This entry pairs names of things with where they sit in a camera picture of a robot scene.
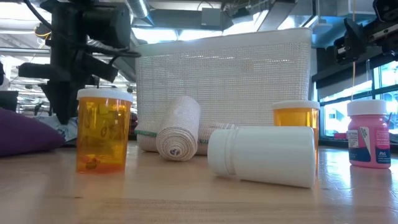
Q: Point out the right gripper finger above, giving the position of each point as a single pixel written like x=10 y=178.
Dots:
x=349 y=43

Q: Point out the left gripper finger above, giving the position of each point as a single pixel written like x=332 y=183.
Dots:
x=63 y=102

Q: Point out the large orange pill bottle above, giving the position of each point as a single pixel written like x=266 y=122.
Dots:
x=102 y=133

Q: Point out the green-edged beige bandage roll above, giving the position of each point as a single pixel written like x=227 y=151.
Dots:
x=145 y=141

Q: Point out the small orange pill bottle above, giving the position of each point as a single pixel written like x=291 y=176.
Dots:
x=295 y=118

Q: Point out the pink medicine bottle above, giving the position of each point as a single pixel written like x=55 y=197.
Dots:
x=370 y=140

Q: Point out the ribbed beige bandage roll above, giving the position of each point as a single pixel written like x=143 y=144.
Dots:
x=178 y=133

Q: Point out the white plastic bottle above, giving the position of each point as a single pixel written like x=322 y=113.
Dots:
x=264 y=155

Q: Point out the white perforated plastic basket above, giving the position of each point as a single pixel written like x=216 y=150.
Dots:
x=224 y=77

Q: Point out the purple cloth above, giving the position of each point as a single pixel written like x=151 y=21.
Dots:
x=25 y=133

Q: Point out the black monitor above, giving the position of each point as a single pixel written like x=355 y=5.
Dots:
x=8 y=101

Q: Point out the red item on windowsill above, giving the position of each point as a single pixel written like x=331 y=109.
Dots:
x=340 y=136

